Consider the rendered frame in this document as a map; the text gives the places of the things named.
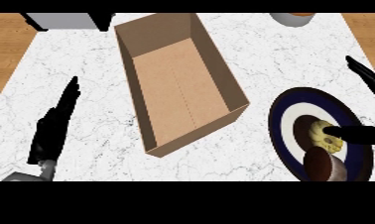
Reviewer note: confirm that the yellow squash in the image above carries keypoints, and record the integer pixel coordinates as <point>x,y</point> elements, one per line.
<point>325,138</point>

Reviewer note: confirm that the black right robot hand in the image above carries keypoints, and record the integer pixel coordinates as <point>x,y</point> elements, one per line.
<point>359,134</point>

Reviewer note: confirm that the chocolate cupcake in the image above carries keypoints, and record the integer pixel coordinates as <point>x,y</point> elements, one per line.
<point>323,165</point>

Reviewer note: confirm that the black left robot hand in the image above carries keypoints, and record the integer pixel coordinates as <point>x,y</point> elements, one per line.
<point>50,125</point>

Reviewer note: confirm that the brown cardboard box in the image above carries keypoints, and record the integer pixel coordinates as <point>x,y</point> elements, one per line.
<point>183,84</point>

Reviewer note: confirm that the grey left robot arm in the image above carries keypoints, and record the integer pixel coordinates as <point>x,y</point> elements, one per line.
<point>34,173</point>

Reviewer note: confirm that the grey round pot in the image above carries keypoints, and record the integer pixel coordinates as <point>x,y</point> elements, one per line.
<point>292,19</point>

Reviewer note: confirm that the blue and white plate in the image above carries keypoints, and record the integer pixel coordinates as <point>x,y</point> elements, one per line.
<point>288,125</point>

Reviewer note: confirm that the grey and black appliance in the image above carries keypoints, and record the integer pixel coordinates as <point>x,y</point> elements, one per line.
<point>65,20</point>

